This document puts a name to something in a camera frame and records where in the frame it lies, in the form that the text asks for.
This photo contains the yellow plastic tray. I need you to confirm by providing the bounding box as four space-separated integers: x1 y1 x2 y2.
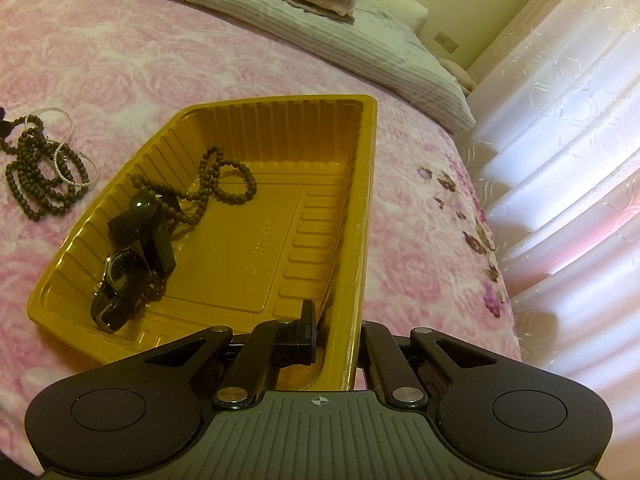
26 94 378 391

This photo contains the brown bead bracelet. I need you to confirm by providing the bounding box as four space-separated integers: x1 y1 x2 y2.
130 144 260 227

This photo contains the black jewelry stand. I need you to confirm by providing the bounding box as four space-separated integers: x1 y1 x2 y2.
107 192 176 278

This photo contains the silver rhinestone bangle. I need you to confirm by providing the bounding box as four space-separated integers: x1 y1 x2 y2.
51 142 99 188

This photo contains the white sheer curtain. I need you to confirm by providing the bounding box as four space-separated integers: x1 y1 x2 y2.
460 0 639 479

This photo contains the grey ribbed quilt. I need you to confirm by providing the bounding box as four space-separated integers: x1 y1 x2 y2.
31 0 478 137

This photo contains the beige bundle beside bed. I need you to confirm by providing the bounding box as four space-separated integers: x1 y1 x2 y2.
438 58 477 96

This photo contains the pink floral fleece blanket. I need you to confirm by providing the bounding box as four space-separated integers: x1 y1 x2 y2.
0 0 524 476

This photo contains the white pillow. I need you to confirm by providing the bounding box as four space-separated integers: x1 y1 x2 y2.
372 0 428 34

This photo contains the long dark bead necklace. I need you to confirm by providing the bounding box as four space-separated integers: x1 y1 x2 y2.
0 112 91 222

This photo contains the white pearl bracelet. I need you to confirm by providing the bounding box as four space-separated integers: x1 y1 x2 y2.
22 105 76 148

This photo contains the wall power outlet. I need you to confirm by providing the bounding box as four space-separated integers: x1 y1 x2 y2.
434 32 459 53

